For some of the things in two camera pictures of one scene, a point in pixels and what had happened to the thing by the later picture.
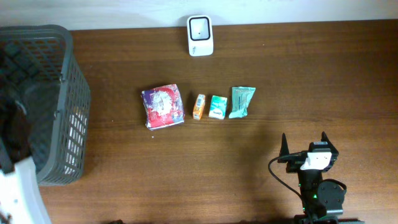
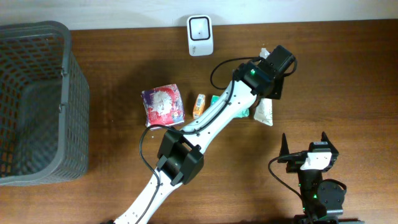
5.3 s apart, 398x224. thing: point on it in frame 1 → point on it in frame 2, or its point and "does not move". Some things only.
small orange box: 199,106 does not move
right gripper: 293,157 does not move
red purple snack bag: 163,107 does not move
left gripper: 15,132 → 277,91
